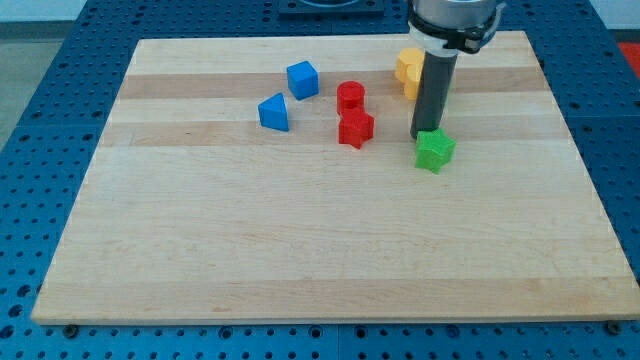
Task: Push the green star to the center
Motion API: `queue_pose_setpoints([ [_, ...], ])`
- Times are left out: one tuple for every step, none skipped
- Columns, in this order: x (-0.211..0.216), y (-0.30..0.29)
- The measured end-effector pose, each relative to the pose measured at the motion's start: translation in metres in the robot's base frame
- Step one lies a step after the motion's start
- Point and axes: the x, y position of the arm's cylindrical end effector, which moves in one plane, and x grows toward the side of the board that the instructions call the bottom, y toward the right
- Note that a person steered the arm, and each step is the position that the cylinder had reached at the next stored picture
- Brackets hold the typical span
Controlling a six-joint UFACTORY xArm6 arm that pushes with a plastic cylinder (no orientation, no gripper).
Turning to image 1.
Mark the blue cube block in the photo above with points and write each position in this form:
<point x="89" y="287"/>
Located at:
<point x="303" y="80"/>

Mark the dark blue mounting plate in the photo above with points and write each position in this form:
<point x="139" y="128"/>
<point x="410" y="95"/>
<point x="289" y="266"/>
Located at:
<point x="299" y="8"/>

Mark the red cylinder block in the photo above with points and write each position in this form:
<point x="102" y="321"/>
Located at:
<point x="350" y="95"/>

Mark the yellow heart block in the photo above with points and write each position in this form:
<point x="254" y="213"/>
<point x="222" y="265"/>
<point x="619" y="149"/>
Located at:
<point x="408" y="70"/>

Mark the wooden board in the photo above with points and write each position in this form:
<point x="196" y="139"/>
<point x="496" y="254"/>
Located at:
<point x="191" y="212"/>

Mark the blue triangle block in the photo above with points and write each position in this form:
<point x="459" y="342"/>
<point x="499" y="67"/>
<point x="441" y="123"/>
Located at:
<point x="273" y="113"/>

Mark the red star block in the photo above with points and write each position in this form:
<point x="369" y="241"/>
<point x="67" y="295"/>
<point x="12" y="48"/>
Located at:
<point x="355" y="128"/>

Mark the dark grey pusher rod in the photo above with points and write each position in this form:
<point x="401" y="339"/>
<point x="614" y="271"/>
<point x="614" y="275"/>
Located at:
<point x="433" y="89"/>

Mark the green star block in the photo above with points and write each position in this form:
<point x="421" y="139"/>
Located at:
<point x="434" y="149"/>

